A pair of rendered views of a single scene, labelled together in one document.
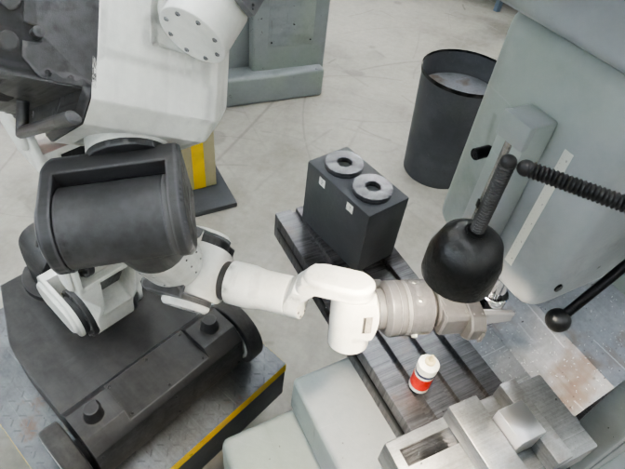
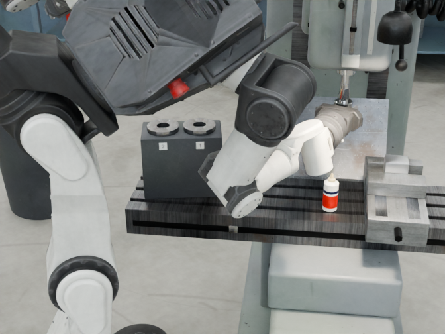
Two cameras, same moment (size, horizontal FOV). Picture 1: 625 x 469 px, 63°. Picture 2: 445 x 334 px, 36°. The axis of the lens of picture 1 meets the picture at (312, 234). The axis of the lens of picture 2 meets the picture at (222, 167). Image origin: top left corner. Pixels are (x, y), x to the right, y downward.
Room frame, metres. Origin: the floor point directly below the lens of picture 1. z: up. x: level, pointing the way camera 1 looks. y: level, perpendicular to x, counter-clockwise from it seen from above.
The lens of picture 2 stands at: (-0.27, 1.17, 1.89)
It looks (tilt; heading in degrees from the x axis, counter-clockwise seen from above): 28 degrees down; 310
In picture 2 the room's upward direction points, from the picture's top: straight up
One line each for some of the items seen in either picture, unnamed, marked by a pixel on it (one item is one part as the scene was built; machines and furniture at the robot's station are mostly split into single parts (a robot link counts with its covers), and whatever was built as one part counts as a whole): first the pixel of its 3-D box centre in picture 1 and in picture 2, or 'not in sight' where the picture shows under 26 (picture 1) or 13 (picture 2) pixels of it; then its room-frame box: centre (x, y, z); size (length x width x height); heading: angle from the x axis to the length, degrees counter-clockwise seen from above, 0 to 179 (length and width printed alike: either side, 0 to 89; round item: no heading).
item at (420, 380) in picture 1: (425, 370); (330, 191); (0.52, -0.25, 0.96); 0.04 x 0.04 x 0.11
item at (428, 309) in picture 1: (434, 306); (332, 124); (0.51, -0.21, 1.17); 0.13 x 0.12 x 0.10; 14
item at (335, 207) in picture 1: (352, 207); (182, 157); (0.91, -0.08, 1.00); 0.22 x 0.12 x 0.20; 42
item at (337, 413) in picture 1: (425, 414); (332, 241); (0.53, -0.30, 0.76); 0.50 x 0.35 x 0.12; 122
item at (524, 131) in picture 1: (496, 192); (353, 20); (0.47, -0.21, 1.45); 0.04 x 0.04 x 0.21; 32
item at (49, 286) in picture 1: (91, 288); not in sight; (0.80, 0.57, 0.68); 0.21 x 0.20 x 0.13; 53
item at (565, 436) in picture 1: (490, 448); (394, 191); (0.39, -0.35, 0.96); 0.35 x 0.15 x 0.11; 120
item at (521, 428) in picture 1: (514, 428); (395, 169); (0.40, -0.38, 1.01); 0.06 x 0.05 x 0.06; 30
